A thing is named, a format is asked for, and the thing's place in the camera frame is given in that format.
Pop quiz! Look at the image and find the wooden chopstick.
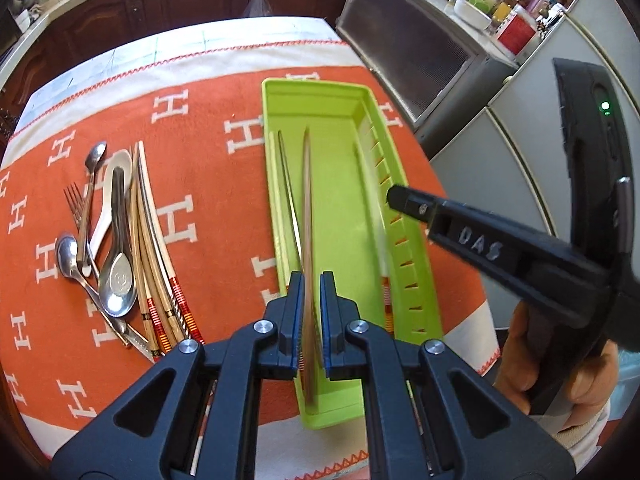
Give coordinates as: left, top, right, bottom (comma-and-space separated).
129, 180, 162, 364
299, 126, 321, 408
130, 175, 174, 357
131, 145, 187, 350

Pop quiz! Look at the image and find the bundle of chopsticks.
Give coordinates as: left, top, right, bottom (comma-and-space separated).
138, 141, 205, 347

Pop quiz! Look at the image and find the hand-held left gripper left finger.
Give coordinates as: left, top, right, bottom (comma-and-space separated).
50, 271, 307, 480

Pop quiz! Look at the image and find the person's right forearm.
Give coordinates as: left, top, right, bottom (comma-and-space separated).
547, 400, 615, 468

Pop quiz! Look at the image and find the white grid-lined table cover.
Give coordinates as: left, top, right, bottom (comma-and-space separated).
20, 16, 341, 106

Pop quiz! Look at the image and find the orange patterned blanket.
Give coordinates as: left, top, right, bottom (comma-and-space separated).
0, 35, 501, 480

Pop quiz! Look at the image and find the white red-striped chopstick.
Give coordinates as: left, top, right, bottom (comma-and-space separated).
351, 141, 397, 342

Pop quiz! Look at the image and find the metal fork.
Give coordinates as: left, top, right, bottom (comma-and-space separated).
63, 183, 157, 364

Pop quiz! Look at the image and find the person's right hand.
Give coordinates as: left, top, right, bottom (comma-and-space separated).
492, 302, 622, 418

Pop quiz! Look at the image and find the red container with white lid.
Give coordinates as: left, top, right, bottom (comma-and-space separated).
495, 5, 539, 56

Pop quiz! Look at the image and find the white appliance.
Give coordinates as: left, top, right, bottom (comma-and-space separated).
415, 0, 640, 281

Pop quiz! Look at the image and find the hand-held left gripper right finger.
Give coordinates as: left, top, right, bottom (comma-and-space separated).
320, 271, 578, 480

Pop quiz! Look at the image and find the metal soup spoon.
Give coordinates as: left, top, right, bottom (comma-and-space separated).
98, 167, 139, 318

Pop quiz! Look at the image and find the green plastic utensil tray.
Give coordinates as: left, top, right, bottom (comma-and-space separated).
261, 77, 445, 430

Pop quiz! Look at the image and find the white bowl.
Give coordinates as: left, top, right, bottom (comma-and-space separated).
452, 0, 493, 31

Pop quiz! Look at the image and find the small metal teaspoon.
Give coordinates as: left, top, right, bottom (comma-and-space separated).
76, 141, 109, 277

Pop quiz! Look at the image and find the white ceramic spoon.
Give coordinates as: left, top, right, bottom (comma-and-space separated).
86, 150, 135, 267

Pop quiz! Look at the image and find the round metal spoon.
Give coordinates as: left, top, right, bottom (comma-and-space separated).
55, 234, 130, 349

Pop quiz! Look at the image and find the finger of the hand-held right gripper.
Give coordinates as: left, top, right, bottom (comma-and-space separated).
386, 184, 618, 323

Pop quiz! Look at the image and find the grey mesh-front appliance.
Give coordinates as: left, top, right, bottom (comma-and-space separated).
334, 0, 518, 133

